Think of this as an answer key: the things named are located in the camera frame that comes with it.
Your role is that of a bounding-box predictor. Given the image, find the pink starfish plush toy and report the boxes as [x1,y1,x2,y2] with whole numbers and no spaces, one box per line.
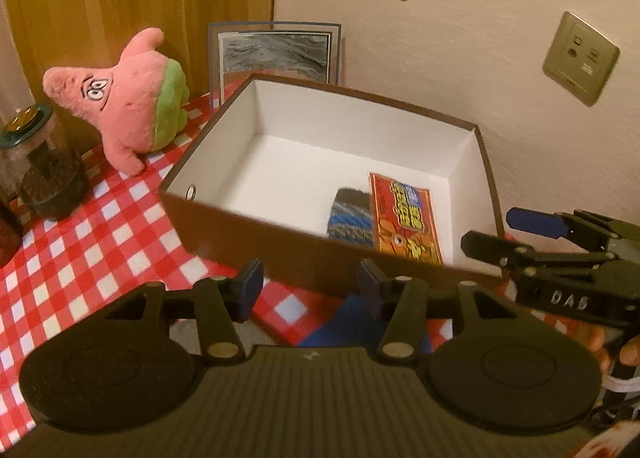
[42,27,190,175]

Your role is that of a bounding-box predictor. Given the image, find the orange snack packet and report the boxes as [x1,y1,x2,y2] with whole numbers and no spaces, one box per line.
[369,172,446,265]

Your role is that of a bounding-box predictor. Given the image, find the glass jar with green lid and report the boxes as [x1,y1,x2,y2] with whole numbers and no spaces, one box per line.
[0,103,91,221]

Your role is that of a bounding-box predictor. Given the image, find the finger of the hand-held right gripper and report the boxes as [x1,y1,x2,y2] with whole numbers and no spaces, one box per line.
[506,207,618,245]
[460,231,617,280]

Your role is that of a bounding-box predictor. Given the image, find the brown wooden canister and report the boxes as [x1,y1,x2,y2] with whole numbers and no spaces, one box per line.
[0,198,24,269]

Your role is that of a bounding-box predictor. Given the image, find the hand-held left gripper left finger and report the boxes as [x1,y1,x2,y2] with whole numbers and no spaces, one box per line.
[102,258,264,365]

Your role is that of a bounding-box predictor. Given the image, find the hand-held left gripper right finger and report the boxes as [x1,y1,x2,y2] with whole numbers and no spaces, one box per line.
[356,259,523,364]

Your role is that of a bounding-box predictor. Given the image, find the blue grey striped cloth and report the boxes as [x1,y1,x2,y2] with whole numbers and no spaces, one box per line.
[325,187,376,248]

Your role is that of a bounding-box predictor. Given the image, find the framed grey picture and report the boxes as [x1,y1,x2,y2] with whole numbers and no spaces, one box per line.
[207,21,346,109]

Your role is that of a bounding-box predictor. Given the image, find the blue grey terry towel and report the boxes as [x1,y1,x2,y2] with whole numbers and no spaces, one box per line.
[304,294,432,355]

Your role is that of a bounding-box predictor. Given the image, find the person's right hand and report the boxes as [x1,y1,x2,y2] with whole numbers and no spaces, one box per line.
[582,325,640,379]

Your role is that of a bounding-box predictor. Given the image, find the brown cardboard box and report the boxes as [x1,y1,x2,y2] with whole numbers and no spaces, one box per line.
[159,72,506,296]

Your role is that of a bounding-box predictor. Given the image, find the beige wall data socket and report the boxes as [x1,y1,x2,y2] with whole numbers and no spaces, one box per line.
[542,11,621,106]

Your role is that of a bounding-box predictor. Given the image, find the red white checkered tablecloth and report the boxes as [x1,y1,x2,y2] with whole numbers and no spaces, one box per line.
[0,91,551,439]

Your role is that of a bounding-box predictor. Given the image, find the strawberry print packet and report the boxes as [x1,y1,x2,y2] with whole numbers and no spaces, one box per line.
[575,424,632,458]

